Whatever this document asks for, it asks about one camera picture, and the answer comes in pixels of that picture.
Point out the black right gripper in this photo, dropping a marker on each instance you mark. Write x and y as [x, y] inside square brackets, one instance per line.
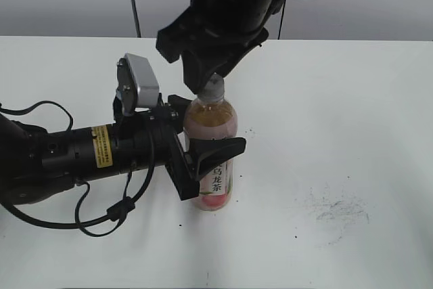
[233, 29]

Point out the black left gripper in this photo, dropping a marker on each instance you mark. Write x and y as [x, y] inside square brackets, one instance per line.
[156, 143]

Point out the oolong tea bottle pink label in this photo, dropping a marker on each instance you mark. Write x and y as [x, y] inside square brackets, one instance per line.
[213, 121]

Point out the white bottle cap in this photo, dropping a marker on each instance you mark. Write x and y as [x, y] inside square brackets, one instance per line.
[214, 90]

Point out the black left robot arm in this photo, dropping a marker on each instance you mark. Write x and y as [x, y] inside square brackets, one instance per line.
[36, 164]

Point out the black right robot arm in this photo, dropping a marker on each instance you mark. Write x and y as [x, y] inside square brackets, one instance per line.
[274, 7]

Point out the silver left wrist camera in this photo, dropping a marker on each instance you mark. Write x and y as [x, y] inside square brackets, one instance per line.
[137, 84]

